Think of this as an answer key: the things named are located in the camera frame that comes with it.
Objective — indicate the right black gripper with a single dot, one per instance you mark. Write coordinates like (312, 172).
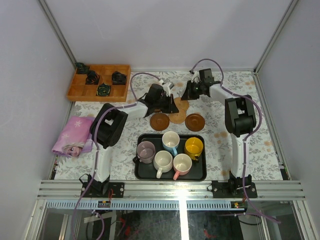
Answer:
(188, 94)

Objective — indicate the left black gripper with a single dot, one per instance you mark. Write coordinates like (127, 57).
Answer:
(167, 104)

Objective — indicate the woven rattan coaster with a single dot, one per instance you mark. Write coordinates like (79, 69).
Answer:
(178, 118)
(181, 104)

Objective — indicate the blue mug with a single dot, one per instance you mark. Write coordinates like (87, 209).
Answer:
(170, 142)

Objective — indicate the yellow mug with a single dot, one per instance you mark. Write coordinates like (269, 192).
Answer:
(193, 147)

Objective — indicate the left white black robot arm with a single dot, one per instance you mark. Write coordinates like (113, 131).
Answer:
(109, 123)

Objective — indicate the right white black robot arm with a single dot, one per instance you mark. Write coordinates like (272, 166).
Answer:
(239, 118)

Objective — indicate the floral tablecloth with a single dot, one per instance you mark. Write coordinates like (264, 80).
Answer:
(263, 160)

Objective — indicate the purple mug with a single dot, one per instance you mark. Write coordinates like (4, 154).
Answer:
(145, 152)

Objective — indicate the cream white mug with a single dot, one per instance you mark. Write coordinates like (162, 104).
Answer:
(163, 162)

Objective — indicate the pink mug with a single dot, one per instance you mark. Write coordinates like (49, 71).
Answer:
(182, 164)

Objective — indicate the orange wooden compartment tray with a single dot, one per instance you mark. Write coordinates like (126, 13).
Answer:
(83, 87)

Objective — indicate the black serving tray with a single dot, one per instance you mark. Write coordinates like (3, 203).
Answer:
(149, 172)

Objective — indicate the dark green yellow roll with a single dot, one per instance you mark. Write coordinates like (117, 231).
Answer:
(103, 90)

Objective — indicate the pink princess cloth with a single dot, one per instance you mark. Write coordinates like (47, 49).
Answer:
(75, 138)

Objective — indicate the black roll far corner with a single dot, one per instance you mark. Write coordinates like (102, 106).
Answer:
(80, 65)

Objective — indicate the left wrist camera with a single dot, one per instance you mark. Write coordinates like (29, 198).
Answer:
(167, 87)

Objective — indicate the blue slotted cable duct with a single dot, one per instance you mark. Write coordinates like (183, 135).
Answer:
(214, 205)

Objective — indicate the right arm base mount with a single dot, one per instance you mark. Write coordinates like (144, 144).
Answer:
(234, 188)

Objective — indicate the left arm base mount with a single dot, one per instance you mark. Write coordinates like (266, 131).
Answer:
(104, 189)

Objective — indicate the aluminium front rail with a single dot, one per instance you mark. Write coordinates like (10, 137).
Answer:
(267, 190)

